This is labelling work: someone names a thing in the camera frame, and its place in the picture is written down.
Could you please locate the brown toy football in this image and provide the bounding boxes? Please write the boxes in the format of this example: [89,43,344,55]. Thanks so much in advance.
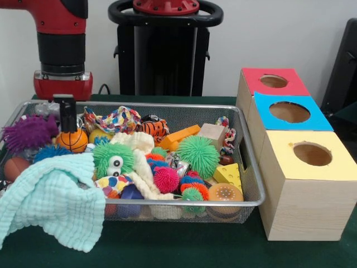
[4,156,30,182]

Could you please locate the yellow ball toy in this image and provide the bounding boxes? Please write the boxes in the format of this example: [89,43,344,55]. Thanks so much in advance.
[88,128,112,145]

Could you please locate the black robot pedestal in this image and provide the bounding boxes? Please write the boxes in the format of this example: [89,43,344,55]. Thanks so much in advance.
[108,0,224,97]

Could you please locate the toy burger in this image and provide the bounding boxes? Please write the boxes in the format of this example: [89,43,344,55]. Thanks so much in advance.
[208,183,244,223]

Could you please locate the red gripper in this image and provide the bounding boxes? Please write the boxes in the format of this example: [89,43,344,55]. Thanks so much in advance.
[33,71,93,133]

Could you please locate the orange basketball toy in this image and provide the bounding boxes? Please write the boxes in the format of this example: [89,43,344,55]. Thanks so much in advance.
[55,128,89,154]

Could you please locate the wooden box with three holes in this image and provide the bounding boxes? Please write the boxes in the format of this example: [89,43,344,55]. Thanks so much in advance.
[235,67,357,241]

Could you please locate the purple spiky ball with eyes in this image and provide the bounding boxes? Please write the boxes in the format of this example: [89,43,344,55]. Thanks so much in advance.
[2,114,60,153]

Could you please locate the tiger striped plush toy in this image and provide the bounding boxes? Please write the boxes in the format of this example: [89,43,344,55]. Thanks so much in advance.
[136,119,170,143]

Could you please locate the mint green cloth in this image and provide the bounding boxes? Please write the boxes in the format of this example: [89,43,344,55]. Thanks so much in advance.
[0,152,106,253]

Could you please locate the plain green spiky ball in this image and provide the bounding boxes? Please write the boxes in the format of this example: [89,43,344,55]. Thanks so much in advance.
[176,135,221,180]

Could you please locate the wire mesh bin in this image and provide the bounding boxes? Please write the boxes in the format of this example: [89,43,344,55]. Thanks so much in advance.
[0,99,266,224]

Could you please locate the dark green table cloth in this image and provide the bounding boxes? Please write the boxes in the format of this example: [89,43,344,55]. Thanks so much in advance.
[0,94,357,268]

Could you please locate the orange plastic toy block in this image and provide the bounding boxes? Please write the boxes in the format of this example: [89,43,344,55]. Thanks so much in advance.
[160,125,201,152]

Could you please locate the plain wooden cube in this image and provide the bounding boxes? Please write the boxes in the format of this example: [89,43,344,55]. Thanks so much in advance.
[198,123,226,150]

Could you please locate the yellow toy cheese wedge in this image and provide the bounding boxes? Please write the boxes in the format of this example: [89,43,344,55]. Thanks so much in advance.
[213,163,243,193]

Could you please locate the green spiky ball with eyes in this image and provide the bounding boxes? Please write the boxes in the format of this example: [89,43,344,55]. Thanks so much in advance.
[92,142,135,178]

